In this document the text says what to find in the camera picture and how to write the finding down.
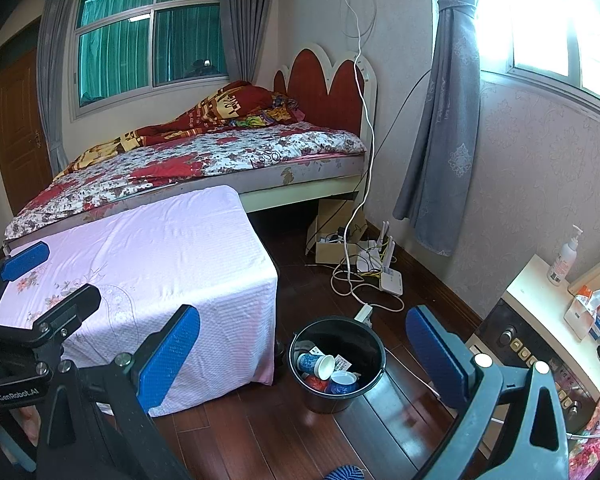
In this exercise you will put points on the cardboard box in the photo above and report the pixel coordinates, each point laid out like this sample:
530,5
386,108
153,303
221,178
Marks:
330,252

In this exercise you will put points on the plain blue paper cup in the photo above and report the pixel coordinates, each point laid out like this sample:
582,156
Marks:
342,385

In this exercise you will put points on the white power strip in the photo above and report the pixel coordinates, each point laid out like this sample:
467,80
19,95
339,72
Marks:
362,312

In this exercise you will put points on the colourful pillow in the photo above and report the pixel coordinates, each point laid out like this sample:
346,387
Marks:
255,120

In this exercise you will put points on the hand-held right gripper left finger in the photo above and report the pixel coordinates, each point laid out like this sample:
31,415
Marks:
172,360

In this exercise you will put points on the bed with floral quilt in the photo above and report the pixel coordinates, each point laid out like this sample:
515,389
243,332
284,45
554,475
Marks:
205,155

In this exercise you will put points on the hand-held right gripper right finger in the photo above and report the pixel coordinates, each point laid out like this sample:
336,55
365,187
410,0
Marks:
435,355

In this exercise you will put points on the red patterned blanket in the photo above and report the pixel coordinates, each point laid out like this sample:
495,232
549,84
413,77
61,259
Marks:
220,105

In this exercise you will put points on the tissue box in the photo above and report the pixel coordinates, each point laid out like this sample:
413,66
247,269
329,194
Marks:
580,315

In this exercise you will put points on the grey tied curtain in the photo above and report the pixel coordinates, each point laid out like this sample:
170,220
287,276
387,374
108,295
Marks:
440,160

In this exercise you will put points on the black bucket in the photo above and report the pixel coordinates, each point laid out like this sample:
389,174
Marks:
330,400

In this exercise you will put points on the white top bedside cabinet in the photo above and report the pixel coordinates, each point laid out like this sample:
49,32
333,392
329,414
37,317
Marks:
530,285

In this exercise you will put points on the person's left hand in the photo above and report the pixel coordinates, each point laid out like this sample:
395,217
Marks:
27,417

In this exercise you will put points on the blue striped slipper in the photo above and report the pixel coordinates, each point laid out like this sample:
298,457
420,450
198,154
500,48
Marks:
345,474

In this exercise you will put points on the bright side window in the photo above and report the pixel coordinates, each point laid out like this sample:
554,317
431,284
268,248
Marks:
555,20

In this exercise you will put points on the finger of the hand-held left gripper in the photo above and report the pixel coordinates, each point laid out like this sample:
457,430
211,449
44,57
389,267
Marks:
75,305
25,259

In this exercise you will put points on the brown wooden door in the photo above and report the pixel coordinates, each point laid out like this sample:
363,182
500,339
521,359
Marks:
20,130

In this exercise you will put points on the patterned blue paper cup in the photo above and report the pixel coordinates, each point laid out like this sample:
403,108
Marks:
310,362

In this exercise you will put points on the red and white headboard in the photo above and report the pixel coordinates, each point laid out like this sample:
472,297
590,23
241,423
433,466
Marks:
320,90

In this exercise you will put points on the white pump bottle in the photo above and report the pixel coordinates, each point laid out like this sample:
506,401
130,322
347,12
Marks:
562,260

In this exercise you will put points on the pink floral tablecloth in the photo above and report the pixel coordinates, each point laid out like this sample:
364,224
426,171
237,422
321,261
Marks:
155,250

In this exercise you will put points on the window with green curtain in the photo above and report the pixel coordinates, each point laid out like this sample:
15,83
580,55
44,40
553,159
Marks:
115,50

